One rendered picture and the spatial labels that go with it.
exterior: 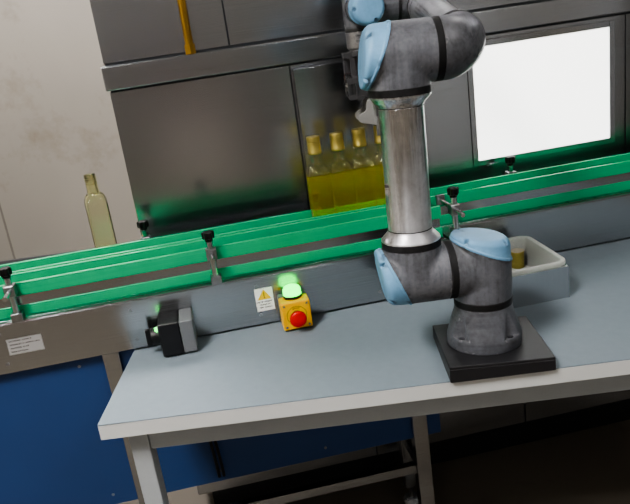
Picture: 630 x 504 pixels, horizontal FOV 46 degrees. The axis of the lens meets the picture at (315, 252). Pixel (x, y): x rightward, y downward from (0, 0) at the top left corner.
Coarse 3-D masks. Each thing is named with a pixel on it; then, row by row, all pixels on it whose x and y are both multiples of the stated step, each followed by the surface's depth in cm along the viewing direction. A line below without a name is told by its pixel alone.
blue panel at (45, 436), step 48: (0, 384) 176; (48, 384) 178; (96, 384) 180; (0, 432) 179; (48, 432) 182; (96, 432) 184; (288, 432) 194; (336, 432) 196; (384, 432) 199; (432, 432) 201; (0, 480) 183; (48, 480) 185; (96, 480) 188; (192, 480) 193
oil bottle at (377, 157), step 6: (372, 156) 191; (378, 156) 188; (378, 162) 188; (378, 168) 188; (378, 174) 188; (378, 180) 189; (378, 186) 190; (378, 192) 190; (384, 192) 190; (378, 198) 191; (384, 198) 190
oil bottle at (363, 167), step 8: (352, 160) 189; (360, 160) 187; (368, 160) 187; (352, 168) 188; (360, 168) 187; (368, 168) 187; (360, 176) 188; (368, 176) 188; (360, 184) 188; (368, 184) 189; (376, 184) 189; (360, 192) 189; (368, 192) 189; (376, 192) 190; (360, 200) 190; (368, 200) 190; (376, 200) 190; (360, 208) 190
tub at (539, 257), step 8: (512, 240) 190; (520, 240) 190; (528, 240) 188; (536, 240) 186; (512, 248) 190; (528, 248) 188; (536, 248) 184; (544, 248) 180; (528, 256) 189; (536, 256) 184; (544, 256) 180; (552, 256) 176; (560, 256) 173; (528, 264) 189; (536, 264) 185; (544, 264) 170; (552, 264) 170; (560, 264) 170; (512, 272) 168; (520, 272) 169; (528, 272) 170
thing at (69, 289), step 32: (352, 224) 179; (384, 224) 181; (160, 256) 174; (192, 256) 175; (224, 256) 176; (256, 256) 178; (288, 256) 179; (320, 256) 180; (0, 288) 169; (32, 288) 170; (64, 288) 172; (96, 288) 173; (128, 288) 174; (160, 288) 176
